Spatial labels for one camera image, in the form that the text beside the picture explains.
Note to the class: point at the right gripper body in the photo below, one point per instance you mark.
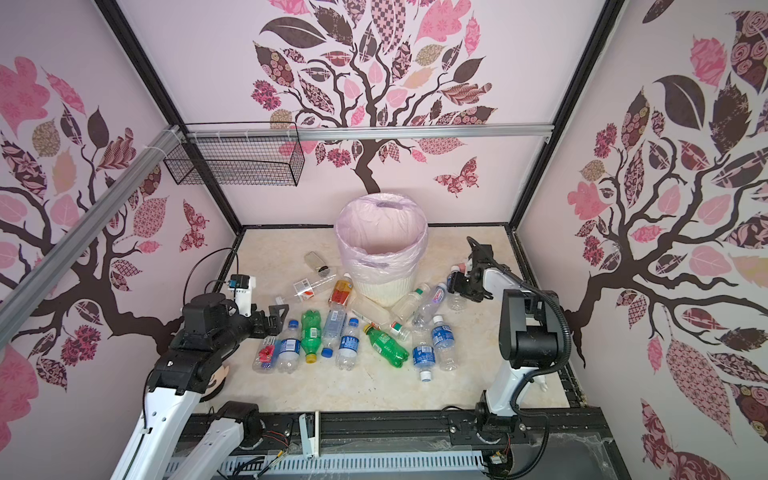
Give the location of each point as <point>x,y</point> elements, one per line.
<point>473,284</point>

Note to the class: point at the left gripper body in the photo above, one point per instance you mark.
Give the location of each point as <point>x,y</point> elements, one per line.
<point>258,327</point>

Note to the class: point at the Fiji water bottle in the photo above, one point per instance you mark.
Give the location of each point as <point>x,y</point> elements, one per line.
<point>266,357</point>

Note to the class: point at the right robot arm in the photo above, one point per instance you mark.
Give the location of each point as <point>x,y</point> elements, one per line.
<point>534,338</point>

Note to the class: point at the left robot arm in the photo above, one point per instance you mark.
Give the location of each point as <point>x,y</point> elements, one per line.
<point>213,329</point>

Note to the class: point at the white woven waste bin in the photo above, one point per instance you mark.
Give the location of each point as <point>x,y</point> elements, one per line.
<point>388,293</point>

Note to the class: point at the pink plastic bin liner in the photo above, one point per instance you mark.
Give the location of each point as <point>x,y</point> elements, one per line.
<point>381,237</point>

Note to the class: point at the green bottle yellow cap upright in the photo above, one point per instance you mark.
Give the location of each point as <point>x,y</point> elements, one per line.
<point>311,340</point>

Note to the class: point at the clear bottle red white label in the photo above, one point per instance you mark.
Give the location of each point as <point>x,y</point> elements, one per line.
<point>306,288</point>

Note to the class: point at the clear bottle purple label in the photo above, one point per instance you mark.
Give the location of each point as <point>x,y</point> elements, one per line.
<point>429,306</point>

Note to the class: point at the clear bottle pale blue label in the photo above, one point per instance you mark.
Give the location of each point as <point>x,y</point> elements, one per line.
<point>334,326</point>

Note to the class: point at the plush doll toy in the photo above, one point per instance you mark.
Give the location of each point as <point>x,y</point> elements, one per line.
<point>216,383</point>

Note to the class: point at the clear bottle green cap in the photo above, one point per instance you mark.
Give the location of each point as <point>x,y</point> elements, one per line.
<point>404,309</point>

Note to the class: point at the glass spice jar black cap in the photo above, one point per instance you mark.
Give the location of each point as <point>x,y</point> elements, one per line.
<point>317,263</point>

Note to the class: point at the red yellow label drink bottle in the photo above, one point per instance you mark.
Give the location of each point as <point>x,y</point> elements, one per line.
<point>341,291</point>

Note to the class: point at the small blue label water bottle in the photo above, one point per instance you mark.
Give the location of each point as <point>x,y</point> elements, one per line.
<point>349,345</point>

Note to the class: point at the blue label bottle white cap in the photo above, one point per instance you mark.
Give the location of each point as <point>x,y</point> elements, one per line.
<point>424,359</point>

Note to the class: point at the clear bottle green red label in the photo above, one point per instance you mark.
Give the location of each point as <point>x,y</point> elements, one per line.
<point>379,316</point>

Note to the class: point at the green bottle yellow cap tilted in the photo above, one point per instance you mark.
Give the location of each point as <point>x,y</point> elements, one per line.
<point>386,346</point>

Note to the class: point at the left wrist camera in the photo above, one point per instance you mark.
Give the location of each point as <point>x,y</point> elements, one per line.
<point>242,287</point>

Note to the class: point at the white bracket on rail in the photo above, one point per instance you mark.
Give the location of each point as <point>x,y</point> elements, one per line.
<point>309,424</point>

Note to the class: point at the white cable duct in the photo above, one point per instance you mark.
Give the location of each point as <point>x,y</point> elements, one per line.
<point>333,465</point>

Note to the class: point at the black wire basket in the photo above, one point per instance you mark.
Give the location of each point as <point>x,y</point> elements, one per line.
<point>260,153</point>

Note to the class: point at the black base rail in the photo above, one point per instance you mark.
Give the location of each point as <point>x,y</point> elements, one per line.
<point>571,443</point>

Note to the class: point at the aluminium frame bar back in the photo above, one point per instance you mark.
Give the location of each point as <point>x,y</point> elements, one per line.
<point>375,133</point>

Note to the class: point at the aluminium frame bar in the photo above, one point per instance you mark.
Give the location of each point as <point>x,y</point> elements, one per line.
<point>375,133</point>
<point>19,305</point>

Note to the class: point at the aluminium frame bar left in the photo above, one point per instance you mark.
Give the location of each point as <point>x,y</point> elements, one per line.
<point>19,305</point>

